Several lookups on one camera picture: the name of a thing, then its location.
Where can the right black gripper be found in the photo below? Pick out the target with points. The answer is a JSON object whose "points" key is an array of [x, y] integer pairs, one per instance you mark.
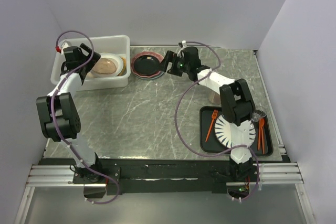
{"points": [[164, 64]]}

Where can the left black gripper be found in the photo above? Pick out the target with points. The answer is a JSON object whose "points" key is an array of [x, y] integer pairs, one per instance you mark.
{"points": [[93, 62]]}

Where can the pink scalloped plate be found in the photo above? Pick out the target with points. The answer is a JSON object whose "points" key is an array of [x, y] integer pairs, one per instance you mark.
{"points": [[157, 55]]}

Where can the black round patterned plate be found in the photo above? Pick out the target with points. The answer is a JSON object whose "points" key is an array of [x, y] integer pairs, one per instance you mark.
{"points": [[146, 65]]}

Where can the brown speckled upturned plate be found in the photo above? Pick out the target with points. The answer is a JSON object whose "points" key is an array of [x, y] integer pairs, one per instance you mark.
{"points": [[104, 66]]}

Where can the orange woven-pattern square plate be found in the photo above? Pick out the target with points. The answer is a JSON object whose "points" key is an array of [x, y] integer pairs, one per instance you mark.
{"points": [[124, 66]]}

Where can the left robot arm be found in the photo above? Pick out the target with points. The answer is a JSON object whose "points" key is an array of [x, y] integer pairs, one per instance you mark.
{"points": [[58, 116]]}

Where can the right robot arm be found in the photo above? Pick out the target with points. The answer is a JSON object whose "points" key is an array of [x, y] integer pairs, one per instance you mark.
{"points": [[235, 98]]}

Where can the translucent white plastic bin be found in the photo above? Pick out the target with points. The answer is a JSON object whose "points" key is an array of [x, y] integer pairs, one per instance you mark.
{"points": [[118, 45]]}

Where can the beige mug with purple interior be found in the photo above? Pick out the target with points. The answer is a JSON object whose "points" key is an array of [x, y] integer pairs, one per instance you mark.
{"points": [[214, 98]]}

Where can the white plate with blue stripes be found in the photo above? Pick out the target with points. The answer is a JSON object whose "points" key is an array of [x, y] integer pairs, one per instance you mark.
{"points": [[223, 132]]}

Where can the black rectangular serving tray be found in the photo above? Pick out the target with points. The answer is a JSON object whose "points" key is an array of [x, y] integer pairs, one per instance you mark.
{"points": [[214, 146]]}

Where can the clear drinking glass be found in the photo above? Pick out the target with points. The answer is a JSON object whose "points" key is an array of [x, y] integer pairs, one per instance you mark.
{"points": [[258, 114]]}

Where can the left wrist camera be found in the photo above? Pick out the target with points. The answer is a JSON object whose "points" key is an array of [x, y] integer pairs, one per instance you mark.
{"points": [[60, 48]]}

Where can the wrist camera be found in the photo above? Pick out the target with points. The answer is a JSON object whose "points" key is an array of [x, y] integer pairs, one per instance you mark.
{"points": [[60, 48], [182, 45]]}

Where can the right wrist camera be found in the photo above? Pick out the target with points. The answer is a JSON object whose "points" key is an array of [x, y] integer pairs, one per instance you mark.
{"points": [[182, 45]]}

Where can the aluminium rail frame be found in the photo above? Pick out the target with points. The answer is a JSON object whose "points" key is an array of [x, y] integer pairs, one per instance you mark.
{"points": [[135, 123]]}

